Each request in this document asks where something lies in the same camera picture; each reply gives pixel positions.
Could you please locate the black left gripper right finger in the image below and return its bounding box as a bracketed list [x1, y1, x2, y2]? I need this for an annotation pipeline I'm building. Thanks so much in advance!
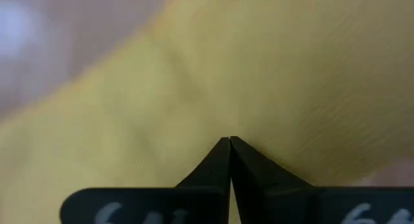
[229, 135, 414, 224]

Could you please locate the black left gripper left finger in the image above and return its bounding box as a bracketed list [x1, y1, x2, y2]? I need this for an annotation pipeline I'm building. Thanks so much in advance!
[60, 137, 232, 224]

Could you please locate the yellow microfiber towel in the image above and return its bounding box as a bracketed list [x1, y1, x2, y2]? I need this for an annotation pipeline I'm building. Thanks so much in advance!
[0, 0, 414, 224]

